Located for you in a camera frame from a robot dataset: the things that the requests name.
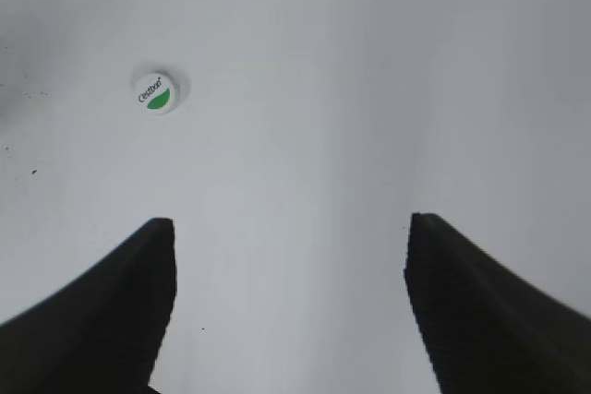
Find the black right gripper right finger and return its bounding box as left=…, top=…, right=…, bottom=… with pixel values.
left=404, top=213, right=590, bottom=393

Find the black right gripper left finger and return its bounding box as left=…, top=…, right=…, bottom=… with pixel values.
left=1, top=218, right=176, bottom=393

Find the white green bottle cap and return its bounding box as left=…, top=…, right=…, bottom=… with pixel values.
left=132, top=70, right=181, bottom=115

